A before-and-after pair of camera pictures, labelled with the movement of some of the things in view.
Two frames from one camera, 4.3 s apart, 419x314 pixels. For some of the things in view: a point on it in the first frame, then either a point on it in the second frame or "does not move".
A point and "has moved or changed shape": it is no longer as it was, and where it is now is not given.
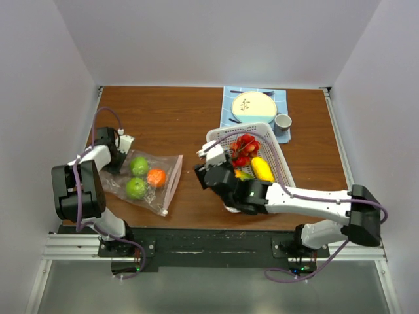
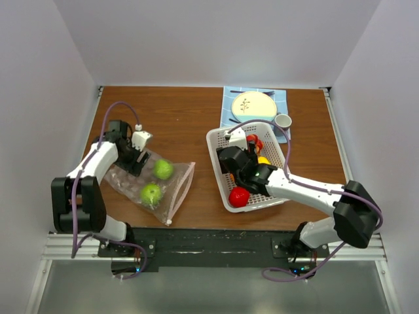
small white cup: (282, 123) does not move
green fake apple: (139, 167) has moved or changed shape
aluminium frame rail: (72, 246) does not move
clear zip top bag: (148, 178) has moved or changed shape
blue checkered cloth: (228, 118) does not move
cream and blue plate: (253, 106) does not move
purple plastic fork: (269, 93) does not move
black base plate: (281, 248) does not move
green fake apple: (136, 188) to (151, 194)
